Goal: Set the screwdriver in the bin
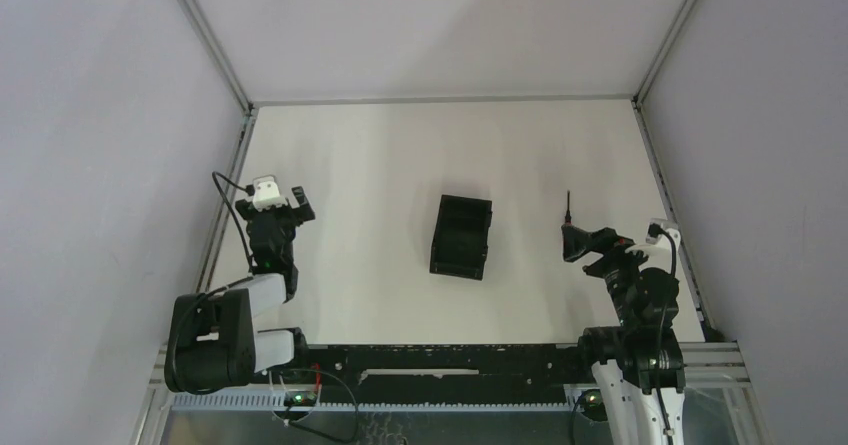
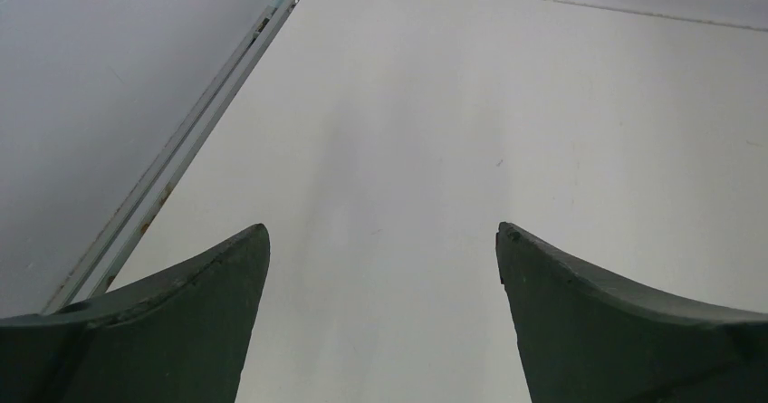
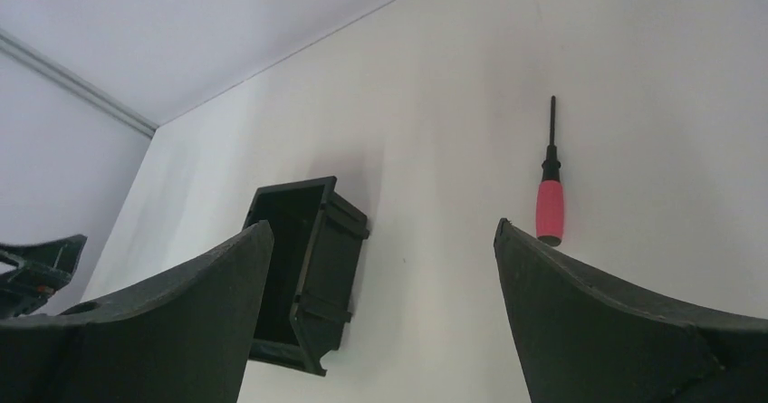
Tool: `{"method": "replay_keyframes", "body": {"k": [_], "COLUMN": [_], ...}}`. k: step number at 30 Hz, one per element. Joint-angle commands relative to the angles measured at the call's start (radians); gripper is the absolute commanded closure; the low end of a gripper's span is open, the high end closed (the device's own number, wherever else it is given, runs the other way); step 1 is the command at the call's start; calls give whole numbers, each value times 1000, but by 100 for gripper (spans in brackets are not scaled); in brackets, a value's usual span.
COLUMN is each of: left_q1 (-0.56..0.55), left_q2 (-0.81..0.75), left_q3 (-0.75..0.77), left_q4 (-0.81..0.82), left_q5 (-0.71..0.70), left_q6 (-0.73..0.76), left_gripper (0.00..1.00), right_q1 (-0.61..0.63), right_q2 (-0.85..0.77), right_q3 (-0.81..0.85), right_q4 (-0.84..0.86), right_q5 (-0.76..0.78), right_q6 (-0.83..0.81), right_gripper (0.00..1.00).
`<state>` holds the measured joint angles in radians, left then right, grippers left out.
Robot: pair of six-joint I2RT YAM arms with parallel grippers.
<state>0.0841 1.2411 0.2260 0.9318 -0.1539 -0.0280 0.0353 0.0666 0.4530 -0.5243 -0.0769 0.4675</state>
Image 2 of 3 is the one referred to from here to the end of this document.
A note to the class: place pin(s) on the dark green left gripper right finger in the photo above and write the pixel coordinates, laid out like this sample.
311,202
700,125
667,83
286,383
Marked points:
586,334

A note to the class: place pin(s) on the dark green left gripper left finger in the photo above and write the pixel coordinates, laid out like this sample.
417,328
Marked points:
178,335

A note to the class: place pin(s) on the aluminium table edge rail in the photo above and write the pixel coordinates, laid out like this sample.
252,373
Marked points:
96,270

